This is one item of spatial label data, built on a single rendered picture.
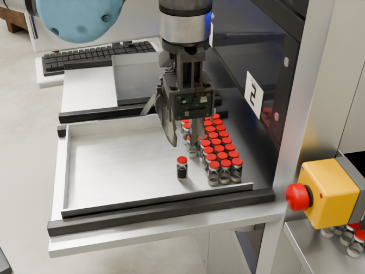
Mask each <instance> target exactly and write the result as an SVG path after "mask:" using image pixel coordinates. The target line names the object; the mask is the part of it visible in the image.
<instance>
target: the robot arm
mask: <svg viewBox="0 0 365 274"><path fill-rule="evenodd" d="M125 1H126V0H0V7H3V8H7V9H11V10H14V11H18V12H21V13H25V14H28V15H33V16H36V17H39V18H40V19H41V21H42V22H43V24H44V25H45V26H46V28H47V29H48V30H50V31H51V32H52V33H54V34H55V35H56V36H58V38H60V39H62V40H64V41H67V42H71V43H89V42H93V41H95V40H97V39H99V38H100V37H101V36H102V35H104V34H105V33H106V32H107V31H108V30H109V28H110V27H111V26H112V25H113V24H114V23H115V22H116V21H117V19H118V17H119V15H120V13H121V10H122V6H123V4H124V2H125ZM213 19H215V13H212V0H159V26H160V36H161V38H162V48H163V51H162V52H161V53H160V54H159V66H160V67H166V68H165V69H164V73H162V74H161V75H160V76H159V78H160V80H161V84H160V85H156V93H155V97H154V105H155V109H156V112H157V114H158V116H159V119H160V121H161V124H162V127H163V130H164V132H165V134H166V137H167V139H168V141H169V142H170V144H171V145H172V146H173V147H177V135H176V133H175V131H176V129H177V127H176V125H175V121H180V120H189V124H190V130H189V131H188V134H189V138H190V144H191V145H193V144H194V143H195V142H196V141H197V139H198V138H199V136H200V137H201V138H202V139H203V140H204V139H205V130H204V126H203V125H204V122H205V117H210V116H211V117H213V114H214V104H215V87H214V85H213V83H212V81H211V79H210V78H209V76H208V74H207V73H206V70H203V61H205V55H206V52H205V51H206V50H207V49H208V48H209V41H210V37H209V36H210V35H211V20H213ZM211 100H212V106H211Z"/></svg>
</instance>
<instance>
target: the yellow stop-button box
mask: <svg viewBox="0 0 365 274"><path fill-rule="evenodd" d="M298 183H301V184H302V185H303V186H304V187H305V188H306V190H307V192H308V195H309V207H308V209H307V210H306V211H304V213H305V214H306V216H307V218H308V219H309V221H310V223H311V224H312V225H313V227H314V228H315V229H322V228H328V227H334V226H340V225H346V224H347V223H348V224H353V223H358V222H359V221H360V219H361V216H362V214H363V212H364V209H365V178H364V177H363V176H362V175H361V174H360V172H359V171H358V170H357V169H356V167H355V166H354V165H353V164H352V163H351V162H350V160H349V159H348V158H347V157H346V156H342V157H336V158H335V159H334V158H332V159H324V160H317V161H309V162H305V163H303V164H302V166H301V170H300V175H299V179H298Z"/></svg>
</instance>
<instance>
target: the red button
mask: <svg viewBox="0 0 365 274"><path fill-rule="evenodd" d="M286 201H287V204H288V206H289V208H290V209H291V210H292V211H295V212H299V211H306V210H307V209H308V207H309V195H308V192H307V190H306V188H305V187H304V186H303V185H302V184H301V183H297V184H291V185H289V186H288V187H287V189H286Z"/></svg>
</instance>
